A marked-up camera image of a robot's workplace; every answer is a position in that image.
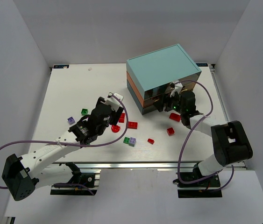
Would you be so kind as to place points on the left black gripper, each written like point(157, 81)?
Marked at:
point(116, 115)

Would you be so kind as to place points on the small purple lego brick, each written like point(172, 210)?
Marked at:
point(71, 120)

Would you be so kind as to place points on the red square lego brick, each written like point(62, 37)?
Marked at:
point(170, 131)

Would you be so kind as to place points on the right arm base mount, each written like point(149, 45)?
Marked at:
point(207, 188)

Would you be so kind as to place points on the green and purple lego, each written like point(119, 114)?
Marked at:
point(129, 141)

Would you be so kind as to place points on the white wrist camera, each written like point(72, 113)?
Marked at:
point(176, 86)
point(113, 102)

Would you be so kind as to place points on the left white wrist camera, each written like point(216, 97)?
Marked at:
point(113, 102)

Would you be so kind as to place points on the teal orange drawer cabinet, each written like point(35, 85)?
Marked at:
point(149, 75)

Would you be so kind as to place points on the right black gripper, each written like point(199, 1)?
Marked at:
point(167, 102)

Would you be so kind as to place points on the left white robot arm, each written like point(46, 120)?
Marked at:
point(22, 175)

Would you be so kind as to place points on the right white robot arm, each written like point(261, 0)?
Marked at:
point(230, 142)

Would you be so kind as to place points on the red arch lego piece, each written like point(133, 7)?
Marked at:
point(115, 128)

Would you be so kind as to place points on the small red lego slope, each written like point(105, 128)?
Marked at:
point(151, 141)

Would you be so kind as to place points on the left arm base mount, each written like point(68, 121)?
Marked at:
point(81, 183)

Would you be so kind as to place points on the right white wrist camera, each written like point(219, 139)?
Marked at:
point(176, 86)

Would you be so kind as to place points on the red rounded lego brick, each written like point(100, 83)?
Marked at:
point(122, 118)

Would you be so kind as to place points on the red curved lego brick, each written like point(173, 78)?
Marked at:
point(175, 117)

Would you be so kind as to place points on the red flat lego plate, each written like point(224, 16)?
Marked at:
point(132, 125)

